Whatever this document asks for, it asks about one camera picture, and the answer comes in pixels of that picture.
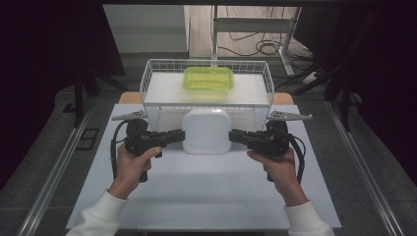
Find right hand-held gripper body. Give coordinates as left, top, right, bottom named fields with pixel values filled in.
left=248, top=110, right=313, bottom=183

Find metal floor rail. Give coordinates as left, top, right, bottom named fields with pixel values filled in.
left=325, top=100, right=405, bottom=236
left=16, top=97, right=96, bottom=236

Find person's right hand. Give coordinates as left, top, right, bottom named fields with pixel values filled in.
left=246, top=147, right=309, bottom=207

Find white cabinet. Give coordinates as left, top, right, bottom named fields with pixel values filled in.
left=102, top=4, right=191, bottom=60

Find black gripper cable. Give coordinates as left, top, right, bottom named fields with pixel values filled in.
left=287, top=133, right=307, bottom=184
left=109, top=120, right=130, bottom=181

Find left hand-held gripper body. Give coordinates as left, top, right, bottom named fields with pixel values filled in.
left=111, top=110, right=165, bottom=183

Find black floor cables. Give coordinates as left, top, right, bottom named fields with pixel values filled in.
left=217, top=5, right=318, bottom=72

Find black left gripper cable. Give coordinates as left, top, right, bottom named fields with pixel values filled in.
left=109, top=120, right=130, bottom=181

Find white wire shelf rack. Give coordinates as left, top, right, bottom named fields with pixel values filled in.
left=140, top=58, right=275, bottom=132

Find white metal desk frame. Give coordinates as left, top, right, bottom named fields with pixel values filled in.
left=210, top=4, right=303, bottom=77

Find black floor bracket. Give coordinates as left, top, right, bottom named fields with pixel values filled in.
left=76, top=127, right=100, bottom=151

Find black metal stand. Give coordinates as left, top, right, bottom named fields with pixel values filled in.
left=62, top=63, right=127, bottom=129
left=274, top=58, right=363, bottom=133

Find person's left hand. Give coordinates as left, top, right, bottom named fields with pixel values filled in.
left=107, top=144, right=163, bottom=200

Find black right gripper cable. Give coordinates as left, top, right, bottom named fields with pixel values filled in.
left=287, top=133, right=307, bottom=184

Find white translucent plastic container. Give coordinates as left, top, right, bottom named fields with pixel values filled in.
left=181, top=108, right=233, bottom=156

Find green translucent plastic container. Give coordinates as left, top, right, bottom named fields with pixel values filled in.
left=182, top=66, right=235, bottom=103

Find white power strip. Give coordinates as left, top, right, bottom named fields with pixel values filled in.
left=301, top=71, right=320, bottom=86

